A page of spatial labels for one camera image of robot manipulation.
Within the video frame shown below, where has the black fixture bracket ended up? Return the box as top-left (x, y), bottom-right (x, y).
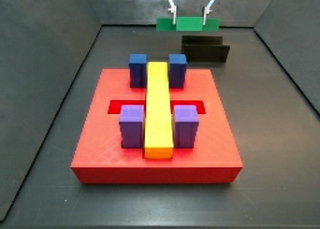
top-left (181, 36), bottom-right (230, 63)

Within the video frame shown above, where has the green zigzag block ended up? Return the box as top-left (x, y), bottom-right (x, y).
top-left (156, 17), bottom-right (219, 32)

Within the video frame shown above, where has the purple left front post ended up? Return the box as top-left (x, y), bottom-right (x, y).
top-left (119, 105), bottom-right (143, 149)

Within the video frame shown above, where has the blue post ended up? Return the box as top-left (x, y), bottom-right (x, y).
top-left (128, 54), bottom-right (147, 88)
top-left (169, 54), bottom-right (187, 89)

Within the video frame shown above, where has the purple post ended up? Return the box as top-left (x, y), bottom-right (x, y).
top-left (119, 105), bottom-right (143, 149)
top-left (174, 105), bottom-right (198, 149)

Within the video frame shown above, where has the purple right front post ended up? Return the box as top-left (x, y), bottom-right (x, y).
top-left (174, 105), bottom-right (198, 149)

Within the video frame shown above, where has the red base board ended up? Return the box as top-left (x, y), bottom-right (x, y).
top-left (71, 69), bottom-right (242, 184)

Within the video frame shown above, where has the blue left rear post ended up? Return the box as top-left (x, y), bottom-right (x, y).
top-left (128, 54), bottom-right (147, 88)

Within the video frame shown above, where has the yellow long bar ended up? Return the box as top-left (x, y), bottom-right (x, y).
top-left (144, 62), bottom-right (174, 159)

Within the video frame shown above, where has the blue right rear post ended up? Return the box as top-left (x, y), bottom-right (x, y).
top-left (169, 54), bottom-right (187, 89)

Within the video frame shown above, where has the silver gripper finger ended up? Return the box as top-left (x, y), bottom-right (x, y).
top-left (167, 0), bottom-right (177, 25)
top-left (202, 0), bottom-right (215, 25)

